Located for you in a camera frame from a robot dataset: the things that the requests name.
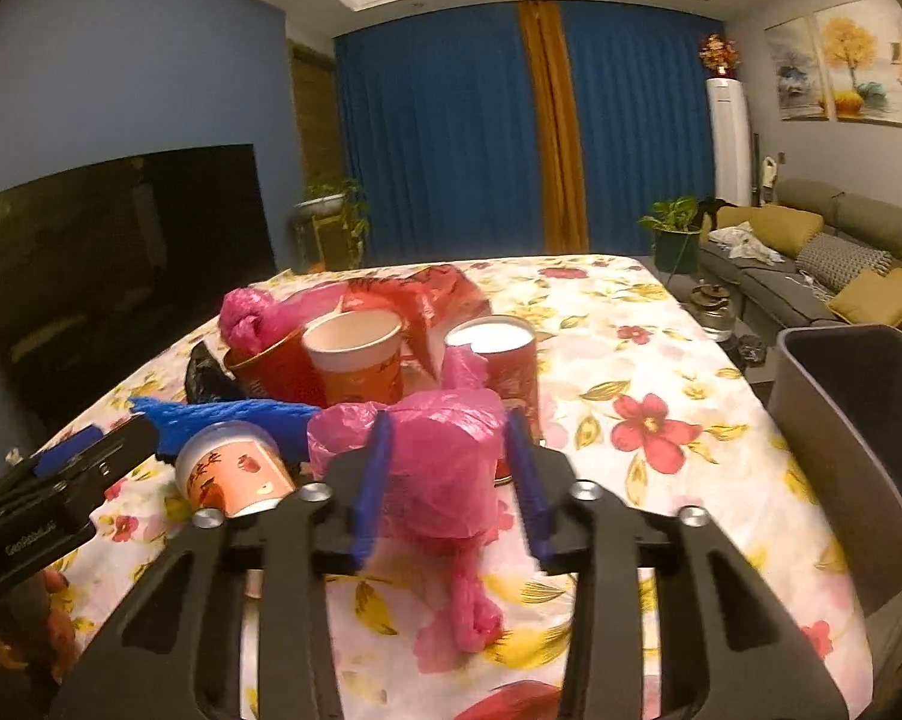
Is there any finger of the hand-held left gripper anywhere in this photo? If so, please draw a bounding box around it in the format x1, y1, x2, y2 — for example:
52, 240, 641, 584
33, 426, 103, 478
46, 415, 161, 502

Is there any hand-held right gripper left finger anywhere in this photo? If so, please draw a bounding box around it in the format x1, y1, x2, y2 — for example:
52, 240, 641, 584
50, 411, 396, 720

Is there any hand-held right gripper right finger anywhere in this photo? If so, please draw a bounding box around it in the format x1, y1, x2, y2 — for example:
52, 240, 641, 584
503, 409, 849, 720

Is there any large pink plastic bag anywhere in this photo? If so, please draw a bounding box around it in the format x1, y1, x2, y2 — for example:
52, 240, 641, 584
306, 349, 542, 653

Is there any white lined paper cup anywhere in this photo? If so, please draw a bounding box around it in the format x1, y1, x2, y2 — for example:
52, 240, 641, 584
301, 309, 405, 407

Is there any blue plastic bag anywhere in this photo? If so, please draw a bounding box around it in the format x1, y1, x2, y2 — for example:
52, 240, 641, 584
127, 394, 324, 466

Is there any red cup with gold lining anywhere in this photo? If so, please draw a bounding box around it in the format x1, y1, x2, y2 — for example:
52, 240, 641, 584
222, 326, 328, 410

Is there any grey trash bin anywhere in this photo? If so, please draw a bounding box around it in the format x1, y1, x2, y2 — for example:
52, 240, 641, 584
766, 324, 902, 616

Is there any person's left hand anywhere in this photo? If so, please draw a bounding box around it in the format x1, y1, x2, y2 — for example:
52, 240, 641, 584
16, 568, 81, 674

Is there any black plastic bag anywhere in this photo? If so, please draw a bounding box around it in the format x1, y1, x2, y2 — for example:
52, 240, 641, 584
185, 341, 246, 406

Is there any tall red paper cup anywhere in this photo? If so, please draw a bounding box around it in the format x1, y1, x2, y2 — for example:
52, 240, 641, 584
443, 315, 542, 485

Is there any orange print paper cup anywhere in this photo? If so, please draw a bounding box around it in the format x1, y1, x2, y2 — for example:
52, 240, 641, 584
173, 420, 298, 518

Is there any floral tablecloth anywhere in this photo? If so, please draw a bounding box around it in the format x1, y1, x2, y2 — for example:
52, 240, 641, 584
16, 253, 876, 720

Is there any small pink plastic bag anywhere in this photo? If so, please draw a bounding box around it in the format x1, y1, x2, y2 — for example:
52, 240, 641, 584
218, 285, 347, 357

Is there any red plastic bag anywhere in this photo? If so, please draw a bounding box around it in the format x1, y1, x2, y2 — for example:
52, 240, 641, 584
342, 266, 493, 383

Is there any black television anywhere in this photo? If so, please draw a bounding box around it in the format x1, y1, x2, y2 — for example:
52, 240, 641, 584
0, 144, 278, 421

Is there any gold plant stand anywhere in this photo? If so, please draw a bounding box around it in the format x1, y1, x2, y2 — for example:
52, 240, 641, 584
293, 214, 363, 272

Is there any glass teapot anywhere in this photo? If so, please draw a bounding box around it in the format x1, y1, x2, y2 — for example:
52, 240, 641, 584
689, 281, 737, 338

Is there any dark coffee table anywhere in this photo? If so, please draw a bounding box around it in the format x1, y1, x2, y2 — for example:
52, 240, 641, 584
687, 300, 783, 385

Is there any plant in green pot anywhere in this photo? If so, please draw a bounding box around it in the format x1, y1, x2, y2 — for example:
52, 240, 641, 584
638, 196, 704, 275

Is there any potted plant in white pot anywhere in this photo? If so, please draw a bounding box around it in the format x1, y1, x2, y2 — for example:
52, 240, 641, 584
293, 178, 371, 248

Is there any grey sofa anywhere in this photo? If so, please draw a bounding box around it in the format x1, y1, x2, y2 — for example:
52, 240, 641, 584
698, 178, 902, 355

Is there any white cloth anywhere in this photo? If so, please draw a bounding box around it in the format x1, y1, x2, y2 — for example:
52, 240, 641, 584
709, 221, 787, 265

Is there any brown wooden door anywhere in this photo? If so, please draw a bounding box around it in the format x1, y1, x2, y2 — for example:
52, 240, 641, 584
286, 40, 345, 271

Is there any blue curtain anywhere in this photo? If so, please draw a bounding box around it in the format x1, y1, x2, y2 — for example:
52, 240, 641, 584
335, 4, 546, 269
560, 0, 726, 256

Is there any orange curtain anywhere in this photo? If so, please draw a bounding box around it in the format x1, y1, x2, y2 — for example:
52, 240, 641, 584
517, 0, 591, 254

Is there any patterned grey cushion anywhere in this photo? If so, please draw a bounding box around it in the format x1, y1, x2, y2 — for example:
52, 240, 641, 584
796, 232, 894, 293

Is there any white handheld vacuum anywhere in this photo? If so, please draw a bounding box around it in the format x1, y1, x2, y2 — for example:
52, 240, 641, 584
754, 154, 783, 208

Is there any white standing air conditioner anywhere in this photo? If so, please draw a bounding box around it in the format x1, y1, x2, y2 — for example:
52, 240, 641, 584
706, 77, 753, 209

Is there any artificial flower bouquet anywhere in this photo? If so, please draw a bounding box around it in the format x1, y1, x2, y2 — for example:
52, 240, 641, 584
698, 34, 741, 80

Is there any grey landscape painting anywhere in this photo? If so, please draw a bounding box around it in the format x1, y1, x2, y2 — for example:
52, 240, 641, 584
764, 17, 829, 122

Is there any yellow tree painting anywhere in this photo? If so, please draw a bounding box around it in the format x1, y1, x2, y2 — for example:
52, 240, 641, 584
814, 0, 902, 122

